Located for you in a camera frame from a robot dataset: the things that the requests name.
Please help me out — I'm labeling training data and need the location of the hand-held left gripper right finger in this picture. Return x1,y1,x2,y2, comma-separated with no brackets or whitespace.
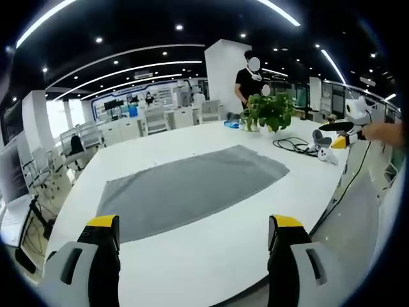
266,214,355,307

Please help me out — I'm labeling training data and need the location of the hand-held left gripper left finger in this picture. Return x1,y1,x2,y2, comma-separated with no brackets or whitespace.
37,215,121,307

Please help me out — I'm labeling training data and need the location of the grey towel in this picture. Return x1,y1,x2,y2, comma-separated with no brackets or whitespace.
95,144,291,244

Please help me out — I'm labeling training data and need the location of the person's right hand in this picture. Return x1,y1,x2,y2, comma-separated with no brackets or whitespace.
364,123,404,148

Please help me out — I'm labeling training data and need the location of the white game controller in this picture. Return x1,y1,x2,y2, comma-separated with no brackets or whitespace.
317,147,339,166

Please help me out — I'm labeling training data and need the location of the green potted plant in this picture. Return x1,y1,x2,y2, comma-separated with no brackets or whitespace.
240,93,300,134

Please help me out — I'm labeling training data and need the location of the white laptop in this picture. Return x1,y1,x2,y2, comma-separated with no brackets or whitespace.
0,143,35,248

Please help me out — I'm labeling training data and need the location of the white table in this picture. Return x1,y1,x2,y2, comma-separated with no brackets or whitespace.
44,116,351,307

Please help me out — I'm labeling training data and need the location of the white pillar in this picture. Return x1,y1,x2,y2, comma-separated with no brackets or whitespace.
203,38,253,121

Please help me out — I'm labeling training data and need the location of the white office chair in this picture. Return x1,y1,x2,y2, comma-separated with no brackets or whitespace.
75,122,105,150
143,105,170,135
199,99,223,124

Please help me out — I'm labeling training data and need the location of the black backpack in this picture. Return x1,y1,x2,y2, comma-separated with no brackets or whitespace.
68,134,84,157

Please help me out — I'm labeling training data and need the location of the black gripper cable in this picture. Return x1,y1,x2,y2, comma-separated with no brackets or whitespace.
311,140,373,236

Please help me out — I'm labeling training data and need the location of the black cable coil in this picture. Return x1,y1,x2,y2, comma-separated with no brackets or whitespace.
272,136,316,156

